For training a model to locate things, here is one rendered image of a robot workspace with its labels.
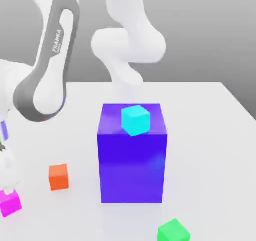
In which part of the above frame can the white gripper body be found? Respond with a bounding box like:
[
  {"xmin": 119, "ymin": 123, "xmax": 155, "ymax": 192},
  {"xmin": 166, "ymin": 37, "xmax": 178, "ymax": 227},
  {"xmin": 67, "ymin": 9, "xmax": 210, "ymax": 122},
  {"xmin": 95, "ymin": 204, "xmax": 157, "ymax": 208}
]
[{"xmin": 0, "ymin": 147, "xmax": 21, "ymax": 191}]

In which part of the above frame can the small magenta cube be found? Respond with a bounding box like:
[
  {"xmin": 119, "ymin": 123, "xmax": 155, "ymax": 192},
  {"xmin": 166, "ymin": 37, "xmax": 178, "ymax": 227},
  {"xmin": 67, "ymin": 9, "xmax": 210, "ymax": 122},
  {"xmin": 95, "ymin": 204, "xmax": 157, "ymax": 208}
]
[{"xmin": 0, "ymin": 189, "xmax": 23, "ymax": 218}]

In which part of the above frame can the small orange cube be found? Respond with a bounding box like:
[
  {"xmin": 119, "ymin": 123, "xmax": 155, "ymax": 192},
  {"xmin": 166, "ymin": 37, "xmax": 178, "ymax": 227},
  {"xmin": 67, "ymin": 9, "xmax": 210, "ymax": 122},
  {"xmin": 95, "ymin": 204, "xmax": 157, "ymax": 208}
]
[{"xmin": 48, "ymin": 163, "xmax": 70, "ymax": 192}]

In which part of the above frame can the small cyan cube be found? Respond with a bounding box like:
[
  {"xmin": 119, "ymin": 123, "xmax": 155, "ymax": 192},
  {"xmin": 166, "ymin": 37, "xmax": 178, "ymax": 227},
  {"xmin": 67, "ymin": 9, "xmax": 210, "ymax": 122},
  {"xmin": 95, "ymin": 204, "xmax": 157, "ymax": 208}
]
[{"xmin": 121, "ymin": 104, "xmax": 151, "ymax": 137}]

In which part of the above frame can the small green cube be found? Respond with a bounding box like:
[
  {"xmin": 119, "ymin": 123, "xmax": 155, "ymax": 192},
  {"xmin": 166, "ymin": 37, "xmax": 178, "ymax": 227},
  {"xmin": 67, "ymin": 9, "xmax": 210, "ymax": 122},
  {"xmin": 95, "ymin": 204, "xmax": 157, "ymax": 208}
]
[{"xmin": 157, "ymin": 218, "xmax": 191, "ymax": 241}]

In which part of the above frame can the large blue box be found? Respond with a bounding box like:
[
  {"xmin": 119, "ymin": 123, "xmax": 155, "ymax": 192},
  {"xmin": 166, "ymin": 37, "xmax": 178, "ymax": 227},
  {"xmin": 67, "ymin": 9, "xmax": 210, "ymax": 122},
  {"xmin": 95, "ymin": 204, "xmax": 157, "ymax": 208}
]
[{"xmin": 97, "ymin": 103, "xmax": 168, "ymax": 204}]

